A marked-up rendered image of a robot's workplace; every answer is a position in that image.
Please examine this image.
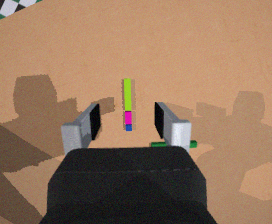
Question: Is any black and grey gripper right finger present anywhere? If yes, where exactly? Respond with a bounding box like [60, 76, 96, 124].
[154, 102, 192, 153]

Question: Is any small blue cube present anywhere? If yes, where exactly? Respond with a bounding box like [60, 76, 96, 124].
[126, 124, 132, 131]

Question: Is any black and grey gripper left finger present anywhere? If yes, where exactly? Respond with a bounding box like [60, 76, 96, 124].
[61, 103, 101, 156]

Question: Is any small magenta block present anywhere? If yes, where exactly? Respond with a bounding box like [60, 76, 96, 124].
[125, 111, 132, 124]

